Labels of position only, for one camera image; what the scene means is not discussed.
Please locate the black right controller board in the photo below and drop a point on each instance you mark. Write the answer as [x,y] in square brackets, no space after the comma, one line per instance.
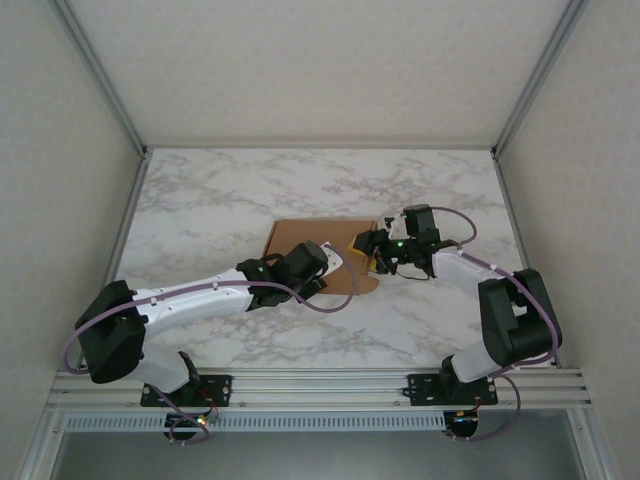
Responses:
[462,425]

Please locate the brown cardboard box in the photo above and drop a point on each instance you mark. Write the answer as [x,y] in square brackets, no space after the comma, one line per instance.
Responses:
[300,232]

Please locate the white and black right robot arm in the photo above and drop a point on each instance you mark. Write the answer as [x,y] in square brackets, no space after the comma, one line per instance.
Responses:
[460,267]

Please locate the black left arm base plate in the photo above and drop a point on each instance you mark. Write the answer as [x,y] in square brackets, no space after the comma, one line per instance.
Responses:
[220,385]

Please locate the aluminium lower frame leg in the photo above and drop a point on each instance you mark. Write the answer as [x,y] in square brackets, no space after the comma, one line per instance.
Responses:
[595,445]
[42,445]

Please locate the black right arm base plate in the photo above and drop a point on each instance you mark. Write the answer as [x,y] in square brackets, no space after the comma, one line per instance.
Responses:
[425,390]

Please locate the aluminium mounting rail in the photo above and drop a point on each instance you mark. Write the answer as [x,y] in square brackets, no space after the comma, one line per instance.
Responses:
[320,387]

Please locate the black left controller board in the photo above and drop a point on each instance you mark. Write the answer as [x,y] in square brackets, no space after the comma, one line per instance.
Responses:
[182,425]

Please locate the black controller board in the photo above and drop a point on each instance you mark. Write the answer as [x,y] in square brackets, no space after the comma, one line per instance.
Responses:
[462,425]
[182,425]

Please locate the aluminium frame post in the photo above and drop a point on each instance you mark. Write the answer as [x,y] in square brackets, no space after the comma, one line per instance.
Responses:
[97,65]
[540,65]

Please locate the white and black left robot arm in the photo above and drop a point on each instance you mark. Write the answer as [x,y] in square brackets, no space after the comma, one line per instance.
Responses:
[200,300]

